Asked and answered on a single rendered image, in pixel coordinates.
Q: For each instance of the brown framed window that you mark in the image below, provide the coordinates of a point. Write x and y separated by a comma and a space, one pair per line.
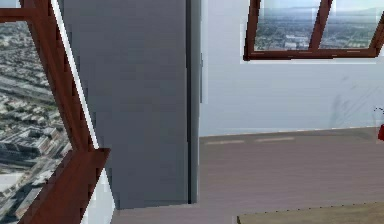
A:
66, 100
316, 30

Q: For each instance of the grey fridge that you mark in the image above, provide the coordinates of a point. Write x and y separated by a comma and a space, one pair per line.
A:
133, 106

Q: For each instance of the tan wooden table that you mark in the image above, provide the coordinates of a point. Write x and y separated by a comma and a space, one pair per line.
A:
316, 215

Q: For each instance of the red plant pot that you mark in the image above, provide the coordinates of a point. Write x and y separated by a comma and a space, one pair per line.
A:
381, 132

